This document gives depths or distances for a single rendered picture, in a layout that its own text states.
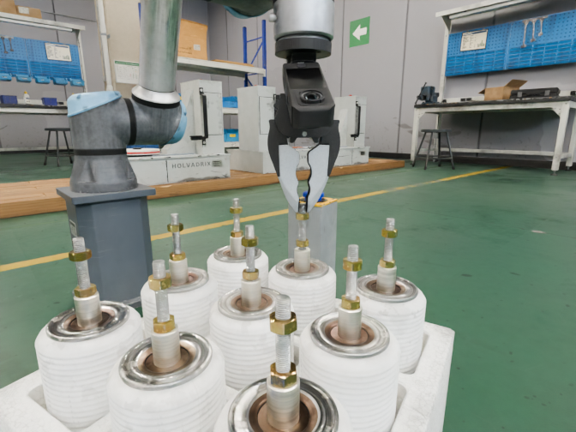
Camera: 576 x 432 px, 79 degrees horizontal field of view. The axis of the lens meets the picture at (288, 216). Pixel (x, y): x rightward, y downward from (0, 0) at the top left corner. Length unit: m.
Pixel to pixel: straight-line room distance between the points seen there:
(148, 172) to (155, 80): 1.63
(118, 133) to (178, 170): 1.69
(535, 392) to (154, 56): 1.01
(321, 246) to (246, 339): 0.31
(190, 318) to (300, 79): 0.31
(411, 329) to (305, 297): 0.13
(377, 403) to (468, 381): 0.43
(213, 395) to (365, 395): 0.13
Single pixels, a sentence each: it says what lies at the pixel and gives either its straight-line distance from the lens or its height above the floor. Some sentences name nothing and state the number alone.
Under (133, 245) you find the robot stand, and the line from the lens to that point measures 0.96.
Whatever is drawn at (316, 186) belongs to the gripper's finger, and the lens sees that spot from 0.46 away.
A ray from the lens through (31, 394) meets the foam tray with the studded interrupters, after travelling 0.49.
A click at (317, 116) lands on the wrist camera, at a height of 0.46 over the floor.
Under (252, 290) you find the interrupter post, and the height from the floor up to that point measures 0.27.
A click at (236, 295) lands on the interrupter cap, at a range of 0.43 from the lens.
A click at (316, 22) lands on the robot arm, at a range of 0.46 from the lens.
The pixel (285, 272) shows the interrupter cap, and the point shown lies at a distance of 0.49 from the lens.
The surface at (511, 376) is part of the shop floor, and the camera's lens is 0.82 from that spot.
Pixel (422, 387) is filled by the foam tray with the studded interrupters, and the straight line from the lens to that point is 0.43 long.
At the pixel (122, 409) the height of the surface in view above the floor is 0.24.
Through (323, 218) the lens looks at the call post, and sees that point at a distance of 0.63.
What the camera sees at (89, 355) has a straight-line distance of 0.39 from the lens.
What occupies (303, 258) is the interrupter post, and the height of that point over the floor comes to 0.27.
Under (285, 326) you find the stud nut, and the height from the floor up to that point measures 0.33.
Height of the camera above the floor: 0.44
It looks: 14 degrees down
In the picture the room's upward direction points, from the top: straight up
